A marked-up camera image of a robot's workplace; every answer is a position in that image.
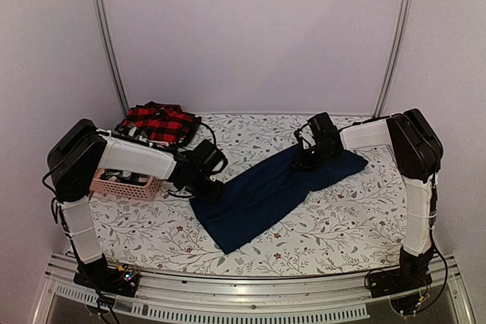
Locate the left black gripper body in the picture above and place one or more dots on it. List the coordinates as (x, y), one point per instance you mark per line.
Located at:
(200, 190)

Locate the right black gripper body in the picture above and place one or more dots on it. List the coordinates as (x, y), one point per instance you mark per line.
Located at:
(315, 158)

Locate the navy blue t-shirt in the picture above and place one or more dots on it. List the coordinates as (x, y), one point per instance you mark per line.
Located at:
(257, 199)

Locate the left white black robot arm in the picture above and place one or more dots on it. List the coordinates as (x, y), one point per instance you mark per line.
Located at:
(73, 163)

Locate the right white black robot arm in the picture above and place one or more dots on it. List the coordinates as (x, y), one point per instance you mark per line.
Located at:
(417, 153)

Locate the pink plastic laundry basket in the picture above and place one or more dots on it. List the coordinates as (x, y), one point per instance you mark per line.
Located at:
(145, 191)

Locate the red black plaid shirt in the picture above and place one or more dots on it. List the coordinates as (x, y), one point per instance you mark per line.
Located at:
(163, 123)

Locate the black white checkered cloth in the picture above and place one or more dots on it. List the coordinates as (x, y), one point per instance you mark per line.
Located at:
(126, 177)

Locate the floral patterned table mat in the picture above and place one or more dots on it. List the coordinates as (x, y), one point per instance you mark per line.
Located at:
(355, 225)

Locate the front aluminium rail base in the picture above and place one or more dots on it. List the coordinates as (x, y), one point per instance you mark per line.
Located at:
(177, 297)

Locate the right aluminium frame post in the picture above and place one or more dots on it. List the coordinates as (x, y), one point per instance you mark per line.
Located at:
(392, 62)

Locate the aluminium frame post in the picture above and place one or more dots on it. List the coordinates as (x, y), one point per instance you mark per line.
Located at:
(392, 62)
(108, 47)

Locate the left aluminium frame post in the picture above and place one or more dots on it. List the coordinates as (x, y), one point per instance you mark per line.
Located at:
(108, 47)

